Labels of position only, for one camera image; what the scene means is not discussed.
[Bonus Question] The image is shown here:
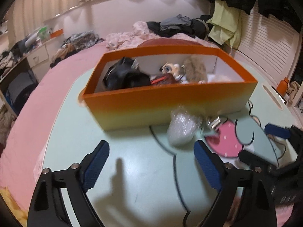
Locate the lime green garment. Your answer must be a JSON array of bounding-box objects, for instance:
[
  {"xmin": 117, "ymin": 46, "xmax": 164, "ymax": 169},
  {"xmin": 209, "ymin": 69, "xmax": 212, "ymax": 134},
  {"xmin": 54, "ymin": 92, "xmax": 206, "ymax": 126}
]
[{"xmin": 208, "ymin": 0, "xmax": 242, "ymax": 49}]

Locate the pink floral quilt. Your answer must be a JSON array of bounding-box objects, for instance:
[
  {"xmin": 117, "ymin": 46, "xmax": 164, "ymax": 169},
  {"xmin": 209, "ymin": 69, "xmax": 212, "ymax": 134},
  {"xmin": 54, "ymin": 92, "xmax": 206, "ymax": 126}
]
[{"xmin": 105, "ymin": 21, "xmax": 219, "ymax": 51}]

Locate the small doll figurine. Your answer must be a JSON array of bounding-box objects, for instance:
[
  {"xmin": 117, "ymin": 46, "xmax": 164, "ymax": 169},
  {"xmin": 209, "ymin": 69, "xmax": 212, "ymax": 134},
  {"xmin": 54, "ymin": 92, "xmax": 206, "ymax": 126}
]
[{"xmin": 160, "ymin": 63, "xmax": 185, "ymax": 81}]

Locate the orange water bottle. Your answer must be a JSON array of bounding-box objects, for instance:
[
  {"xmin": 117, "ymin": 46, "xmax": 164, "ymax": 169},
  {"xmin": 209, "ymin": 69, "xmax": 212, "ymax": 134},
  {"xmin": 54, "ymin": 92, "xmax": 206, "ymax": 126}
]
[{"xmin": 276, "ymin": 77, "xmax": 289, "ymax": 96}]

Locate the white drawer cabinet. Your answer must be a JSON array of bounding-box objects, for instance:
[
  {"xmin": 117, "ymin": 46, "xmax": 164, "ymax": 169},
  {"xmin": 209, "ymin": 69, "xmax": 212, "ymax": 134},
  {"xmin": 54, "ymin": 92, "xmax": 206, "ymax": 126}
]
[{"xmin": 26, "ymin": 45, "xmax": 49, "ymax": 68}]

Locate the clear bubble wrap bag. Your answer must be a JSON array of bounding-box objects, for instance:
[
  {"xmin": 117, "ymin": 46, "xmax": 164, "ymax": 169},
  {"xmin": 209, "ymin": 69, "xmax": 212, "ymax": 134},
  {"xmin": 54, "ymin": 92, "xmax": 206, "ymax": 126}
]
[{"xmin": 166, "ymin": 106, "xmax": 203, "ymax": 147}]

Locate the black lace fabric pouch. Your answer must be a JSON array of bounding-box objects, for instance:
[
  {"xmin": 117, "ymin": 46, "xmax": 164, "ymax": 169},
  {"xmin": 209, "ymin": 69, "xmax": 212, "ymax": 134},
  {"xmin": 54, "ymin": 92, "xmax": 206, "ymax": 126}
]
[{"xmin": 103, "ymin": 57, "xmax": 152, "ymax": 91}]

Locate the dark clothes pile on bed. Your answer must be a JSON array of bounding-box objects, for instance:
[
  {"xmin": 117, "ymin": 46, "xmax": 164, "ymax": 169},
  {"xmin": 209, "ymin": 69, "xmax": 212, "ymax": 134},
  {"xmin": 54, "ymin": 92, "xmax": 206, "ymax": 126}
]
[{"xmin": 147, "ymin": 14, "xmax": 213, "ymax": 40}]

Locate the orange gradient cardboard box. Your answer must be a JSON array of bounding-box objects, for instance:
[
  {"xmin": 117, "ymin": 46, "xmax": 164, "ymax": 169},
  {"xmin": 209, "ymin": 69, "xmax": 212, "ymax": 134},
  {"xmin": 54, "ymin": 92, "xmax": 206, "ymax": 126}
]
[{"xmin": 82, "ymin": 45, "xmax": 257, "ymax": 131}]

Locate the brown furry pompom keychain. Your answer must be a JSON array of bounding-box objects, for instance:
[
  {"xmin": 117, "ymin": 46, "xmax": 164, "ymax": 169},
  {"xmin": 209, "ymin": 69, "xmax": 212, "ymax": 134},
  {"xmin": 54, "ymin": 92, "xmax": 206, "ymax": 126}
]
[{"xmin": 183, "ymin": 55, "xmax": 208, "ymax": 84}]

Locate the dark red cushion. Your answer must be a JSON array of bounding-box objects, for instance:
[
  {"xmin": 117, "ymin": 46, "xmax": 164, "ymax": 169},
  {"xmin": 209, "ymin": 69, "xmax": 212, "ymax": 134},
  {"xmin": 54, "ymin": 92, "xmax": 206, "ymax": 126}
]
[{"xmin": 137, "ymin": 38, "xmax": 201, "ymax": 48}]

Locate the patterned clothes heap by drawers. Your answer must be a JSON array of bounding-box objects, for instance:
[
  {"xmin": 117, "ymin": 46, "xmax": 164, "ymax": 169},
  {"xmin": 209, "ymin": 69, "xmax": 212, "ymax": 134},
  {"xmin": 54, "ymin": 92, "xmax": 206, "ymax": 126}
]
[{"xmin": 50, "ymin": 31, "xmax": 104, "ymax": 68}]

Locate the brown card deck box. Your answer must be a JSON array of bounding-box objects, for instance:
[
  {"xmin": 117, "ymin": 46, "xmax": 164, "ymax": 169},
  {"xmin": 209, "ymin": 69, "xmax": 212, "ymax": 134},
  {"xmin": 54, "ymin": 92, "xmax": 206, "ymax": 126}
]
[{"xmin": 151, "ymin": 73, "xmax": 177, "ymax": 86}]

